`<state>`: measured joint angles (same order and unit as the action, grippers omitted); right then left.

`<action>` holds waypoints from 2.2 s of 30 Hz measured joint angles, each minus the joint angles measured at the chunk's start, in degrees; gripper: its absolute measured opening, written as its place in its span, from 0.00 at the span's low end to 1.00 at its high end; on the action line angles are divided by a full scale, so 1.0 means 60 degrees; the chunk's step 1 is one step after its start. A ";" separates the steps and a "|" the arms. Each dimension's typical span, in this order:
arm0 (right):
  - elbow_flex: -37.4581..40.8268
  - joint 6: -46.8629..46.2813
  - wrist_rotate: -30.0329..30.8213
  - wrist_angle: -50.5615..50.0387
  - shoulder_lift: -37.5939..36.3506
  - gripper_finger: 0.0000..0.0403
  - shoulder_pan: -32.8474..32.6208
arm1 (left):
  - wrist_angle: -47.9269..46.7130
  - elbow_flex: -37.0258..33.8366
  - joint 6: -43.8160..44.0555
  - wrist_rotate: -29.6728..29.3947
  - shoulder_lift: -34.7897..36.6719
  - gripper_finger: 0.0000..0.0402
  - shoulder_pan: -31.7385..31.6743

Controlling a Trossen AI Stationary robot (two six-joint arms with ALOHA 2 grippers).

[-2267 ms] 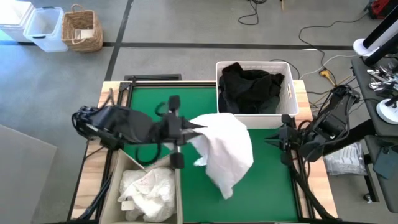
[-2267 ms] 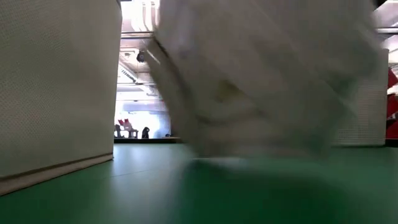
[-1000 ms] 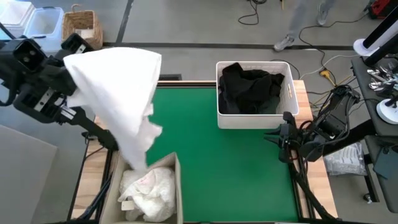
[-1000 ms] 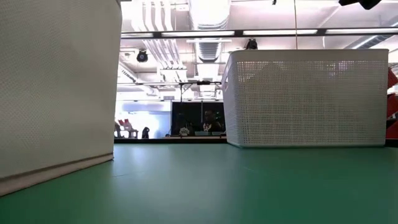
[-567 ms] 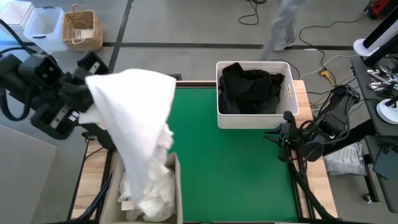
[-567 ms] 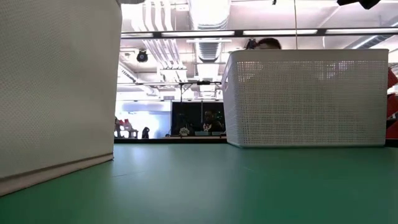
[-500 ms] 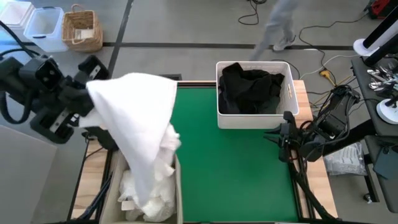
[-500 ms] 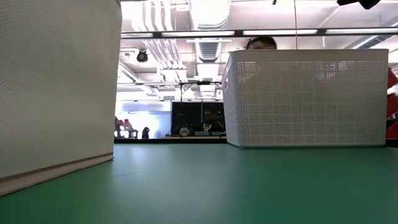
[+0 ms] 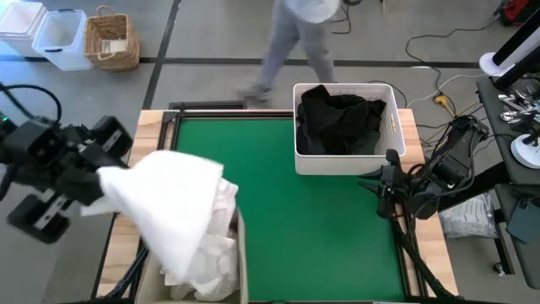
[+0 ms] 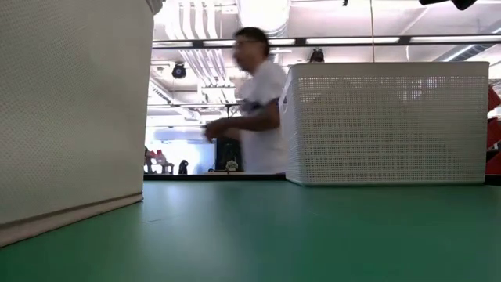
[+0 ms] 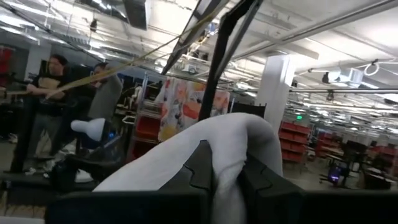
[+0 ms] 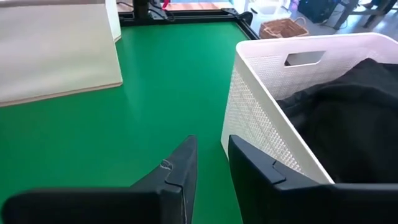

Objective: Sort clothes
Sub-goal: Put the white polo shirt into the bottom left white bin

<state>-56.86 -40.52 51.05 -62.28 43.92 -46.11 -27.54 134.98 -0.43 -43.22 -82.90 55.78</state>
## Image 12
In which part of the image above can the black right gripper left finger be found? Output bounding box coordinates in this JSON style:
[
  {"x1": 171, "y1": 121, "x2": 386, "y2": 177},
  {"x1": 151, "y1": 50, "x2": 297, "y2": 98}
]
[{"x1": 1, "y1": 134, "x2": 198, "y2": 224}]

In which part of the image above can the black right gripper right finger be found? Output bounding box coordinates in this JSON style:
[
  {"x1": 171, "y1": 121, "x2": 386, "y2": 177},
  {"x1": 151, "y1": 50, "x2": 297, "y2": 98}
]
[{"x1": 228, "y1": 134, "x2": 398, "y2": 224}]

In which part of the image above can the large black jacket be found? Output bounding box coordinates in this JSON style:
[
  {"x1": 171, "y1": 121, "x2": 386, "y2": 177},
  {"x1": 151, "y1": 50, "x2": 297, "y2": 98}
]
[{"x1": 276, "y1": 57, "x2": 398, "y2": 184}]

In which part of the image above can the white perforated plastic basket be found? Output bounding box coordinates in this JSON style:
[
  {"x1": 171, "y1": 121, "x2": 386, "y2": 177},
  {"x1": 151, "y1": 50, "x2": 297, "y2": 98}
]
[{"x1": 220, "y1": 32, "x2": 398, "y2": 184}]

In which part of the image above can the green table mat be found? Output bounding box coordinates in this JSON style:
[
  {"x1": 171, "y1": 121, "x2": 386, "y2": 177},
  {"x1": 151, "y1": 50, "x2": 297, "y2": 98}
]
[{"x1": 0, "y1": 21, "x2": 249, "y2": 224}]

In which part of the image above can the wicker basket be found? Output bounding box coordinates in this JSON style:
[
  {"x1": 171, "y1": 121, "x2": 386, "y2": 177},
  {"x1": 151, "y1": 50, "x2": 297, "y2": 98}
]
[{"x1": 258, "y1": 17, "x2": 310, "y2": 40}]

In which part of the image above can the beige fabric storage bin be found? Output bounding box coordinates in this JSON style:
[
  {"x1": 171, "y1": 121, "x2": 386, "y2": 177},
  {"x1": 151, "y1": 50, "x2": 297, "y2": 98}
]
[{"x1": 0, "y1": 0, "x2": 124, "y2": 108}]

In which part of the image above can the black cabinet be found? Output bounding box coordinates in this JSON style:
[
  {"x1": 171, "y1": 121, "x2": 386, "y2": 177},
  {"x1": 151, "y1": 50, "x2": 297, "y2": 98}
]
[{"x1": 297, "y1": 0, "x2": 343, "y2": 24}]

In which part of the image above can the clear plastic storage bin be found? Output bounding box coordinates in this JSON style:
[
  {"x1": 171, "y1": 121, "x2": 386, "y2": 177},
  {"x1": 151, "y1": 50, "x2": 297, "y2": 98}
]
[{"x1": 250, "y1": 0, "x2": 292, "y2": 19}]

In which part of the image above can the black aluminium rig frame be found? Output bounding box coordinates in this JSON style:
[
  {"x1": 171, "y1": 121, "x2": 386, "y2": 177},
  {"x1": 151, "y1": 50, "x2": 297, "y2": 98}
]
[{"x1": 117, "y1": 7, "x2": 261, "y2": 41}]

